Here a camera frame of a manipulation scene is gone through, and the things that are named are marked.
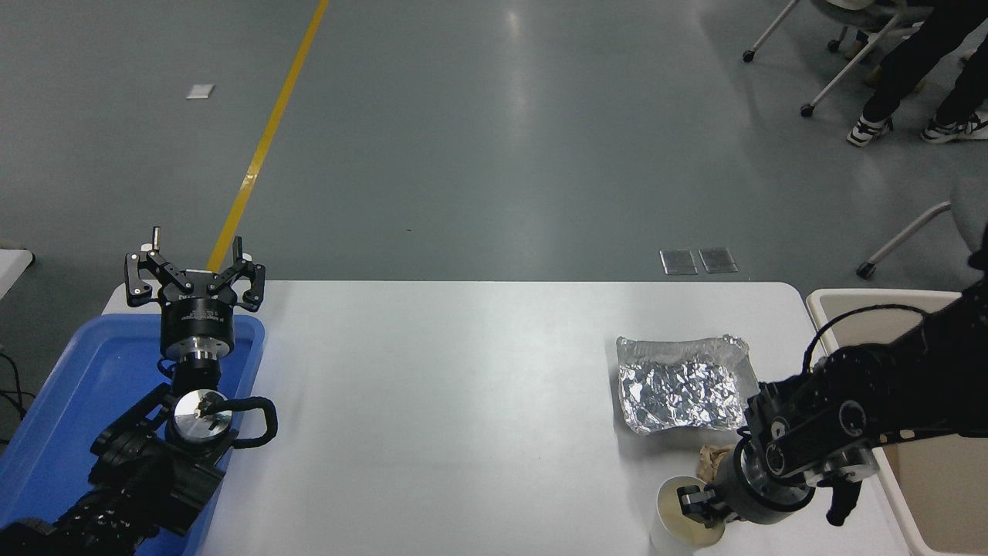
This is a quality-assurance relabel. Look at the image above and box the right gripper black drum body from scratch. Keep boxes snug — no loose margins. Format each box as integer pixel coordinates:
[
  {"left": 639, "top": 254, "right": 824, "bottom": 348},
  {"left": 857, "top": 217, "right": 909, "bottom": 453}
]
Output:
[{"left": 710, "top": 439, "right": 773, "bottom": 526}]

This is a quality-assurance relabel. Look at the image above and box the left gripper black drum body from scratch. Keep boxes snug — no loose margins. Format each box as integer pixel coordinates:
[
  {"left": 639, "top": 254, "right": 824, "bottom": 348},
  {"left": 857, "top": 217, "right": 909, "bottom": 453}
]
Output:
[{"left": 160, "top": 286, "right": 235, "bottom": 353}]

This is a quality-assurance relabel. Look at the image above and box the white paper cup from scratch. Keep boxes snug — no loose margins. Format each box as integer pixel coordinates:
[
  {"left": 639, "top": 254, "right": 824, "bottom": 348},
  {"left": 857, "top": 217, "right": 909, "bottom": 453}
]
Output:
[{"left": 651, "top": 476, "right": 730, "bottom": 556}]

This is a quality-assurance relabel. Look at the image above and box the crumpled tan paper ball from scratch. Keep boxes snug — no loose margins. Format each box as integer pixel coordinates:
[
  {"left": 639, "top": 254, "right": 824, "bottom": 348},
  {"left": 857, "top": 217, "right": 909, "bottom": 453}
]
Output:
[{"left": 697, "top": 444, "right": 734, "bottom": 481}]

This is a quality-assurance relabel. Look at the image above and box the crumpled foil tray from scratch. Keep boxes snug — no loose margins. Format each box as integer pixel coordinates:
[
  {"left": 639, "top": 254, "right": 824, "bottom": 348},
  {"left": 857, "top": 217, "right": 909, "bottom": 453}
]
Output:
[{"left": 615, "top": 334, "right": 761, "bottom": 437}]

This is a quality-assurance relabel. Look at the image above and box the blue plastic tray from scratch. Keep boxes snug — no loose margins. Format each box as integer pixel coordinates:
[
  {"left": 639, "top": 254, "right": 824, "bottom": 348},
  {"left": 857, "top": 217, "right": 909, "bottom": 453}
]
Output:
[{"left": 0, "top": 313, "right": 266, "bottom": 556}]

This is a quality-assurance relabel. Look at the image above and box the white side table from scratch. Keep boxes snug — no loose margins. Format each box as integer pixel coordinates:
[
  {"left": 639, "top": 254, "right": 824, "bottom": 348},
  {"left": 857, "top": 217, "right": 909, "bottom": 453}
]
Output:
[{"left": 0, "top": 249, "right": 36, "bottom": 298}]

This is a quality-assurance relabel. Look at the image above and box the large pale bin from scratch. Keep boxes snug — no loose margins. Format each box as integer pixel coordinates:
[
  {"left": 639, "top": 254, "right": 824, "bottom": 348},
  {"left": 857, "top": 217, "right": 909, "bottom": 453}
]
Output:
[{"left": 806, "top": 288, "right": 988, "bottom": 556}]

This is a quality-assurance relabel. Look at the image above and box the grey office chair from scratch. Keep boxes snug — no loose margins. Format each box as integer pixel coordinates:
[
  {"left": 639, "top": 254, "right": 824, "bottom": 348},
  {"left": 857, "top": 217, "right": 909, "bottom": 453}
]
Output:
[{"left": 857, "top": 176, "right": 988, "bottom": 279}]

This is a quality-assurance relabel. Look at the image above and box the white-legged office chair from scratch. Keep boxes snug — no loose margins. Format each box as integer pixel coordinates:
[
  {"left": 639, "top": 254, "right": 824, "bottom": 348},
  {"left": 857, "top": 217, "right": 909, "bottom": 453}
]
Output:
[{"left": 743, "top": 0, "right": 927, "bottom": 118}]

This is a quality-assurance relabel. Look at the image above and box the black floor cable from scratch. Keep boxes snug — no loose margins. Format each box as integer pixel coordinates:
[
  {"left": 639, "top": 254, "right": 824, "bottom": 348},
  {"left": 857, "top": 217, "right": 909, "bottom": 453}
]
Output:
[{"left": 0, "top": 347, "right": 38, "bottom": 447}]

